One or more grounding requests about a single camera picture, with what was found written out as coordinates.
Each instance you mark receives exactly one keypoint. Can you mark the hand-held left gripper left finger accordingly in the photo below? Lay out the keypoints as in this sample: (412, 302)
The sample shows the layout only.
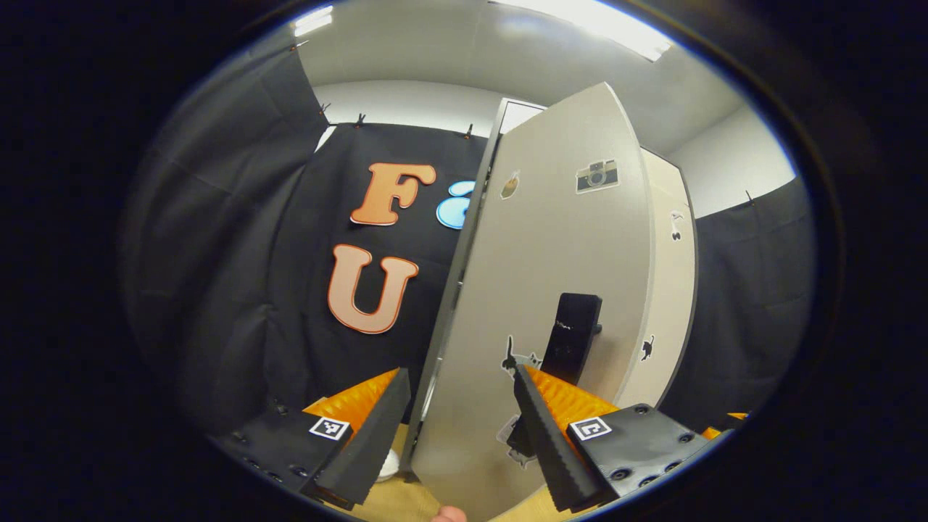
(377, 435)

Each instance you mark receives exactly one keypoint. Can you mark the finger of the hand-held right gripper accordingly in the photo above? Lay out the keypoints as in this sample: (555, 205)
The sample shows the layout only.
(725, 424)

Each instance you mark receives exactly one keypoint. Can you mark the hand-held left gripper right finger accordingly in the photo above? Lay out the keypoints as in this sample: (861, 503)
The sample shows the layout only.
(547, 442)

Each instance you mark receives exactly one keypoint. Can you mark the white cabinet door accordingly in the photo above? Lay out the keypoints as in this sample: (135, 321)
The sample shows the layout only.
(551, 254)
(667, 290)

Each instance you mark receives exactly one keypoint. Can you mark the black backdrop cloth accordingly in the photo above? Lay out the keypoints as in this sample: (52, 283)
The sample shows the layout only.
(239, 290)

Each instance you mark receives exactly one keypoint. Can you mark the small ceiling light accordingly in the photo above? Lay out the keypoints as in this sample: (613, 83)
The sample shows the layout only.
(313, 20)

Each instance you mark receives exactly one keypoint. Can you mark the large ceiling light panel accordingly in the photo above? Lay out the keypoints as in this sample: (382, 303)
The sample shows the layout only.
(594, 22)

